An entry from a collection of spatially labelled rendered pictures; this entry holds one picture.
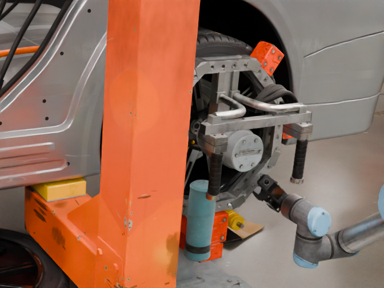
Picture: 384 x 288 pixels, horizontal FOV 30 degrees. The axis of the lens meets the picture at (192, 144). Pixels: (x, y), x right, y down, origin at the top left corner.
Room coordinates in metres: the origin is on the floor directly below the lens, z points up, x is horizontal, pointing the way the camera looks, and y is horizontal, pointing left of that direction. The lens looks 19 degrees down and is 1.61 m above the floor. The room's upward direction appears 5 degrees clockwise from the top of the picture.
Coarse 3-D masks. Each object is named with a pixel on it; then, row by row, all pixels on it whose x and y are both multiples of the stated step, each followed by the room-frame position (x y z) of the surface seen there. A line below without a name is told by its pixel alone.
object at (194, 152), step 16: (240, 80) 2.51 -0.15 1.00; (192, 96) 2.34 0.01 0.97; (256, 96) 2.47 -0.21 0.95; (192, 112) 2.34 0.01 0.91; (208, 112) 2.41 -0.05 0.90; (192, 144) 2.38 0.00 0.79; (192, 160) 2.34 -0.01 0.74; (208, 160) 2.38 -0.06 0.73; (192, 176) 2.49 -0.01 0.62; (208, 176) 2.39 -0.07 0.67; (224, 176) 2.45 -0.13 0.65
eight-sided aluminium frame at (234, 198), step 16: (208, 64) 2.22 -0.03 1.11; (224, 64) 2.26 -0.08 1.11; (240, 64) 2.30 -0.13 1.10; (256, 64) 2.33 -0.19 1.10; (256, 80) 2.40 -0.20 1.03; (272, 80) 2.38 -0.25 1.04; (272, 128) 2.42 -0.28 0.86; (272, 144) 2.41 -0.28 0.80; (272, 160) 2.41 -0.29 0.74; (240, 176) 2.41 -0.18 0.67; (256, 176) 2.37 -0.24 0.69; (224, 192) 2.37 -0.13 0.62; (240, 192) 2.34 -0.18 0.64; (224, 208) 2.30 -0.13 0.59
